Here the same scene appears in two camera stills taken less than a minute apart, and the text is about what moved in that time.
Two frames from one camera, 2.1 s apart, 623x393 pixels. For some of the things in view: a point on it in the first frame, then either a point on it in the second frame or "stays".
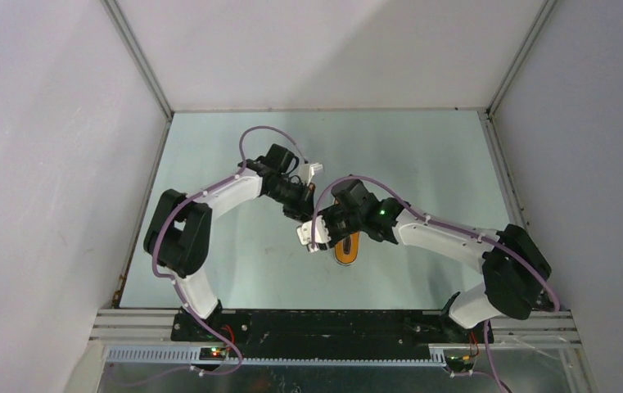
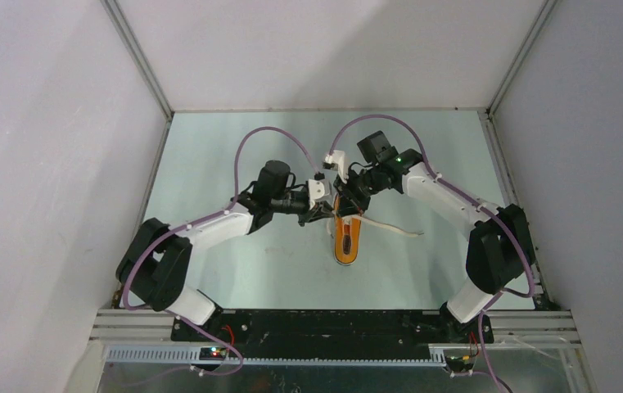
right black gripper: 327,214 -> 349,206
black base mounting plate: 327,327 stays
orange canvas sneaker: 346,249 stays
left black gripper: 304,206 stays
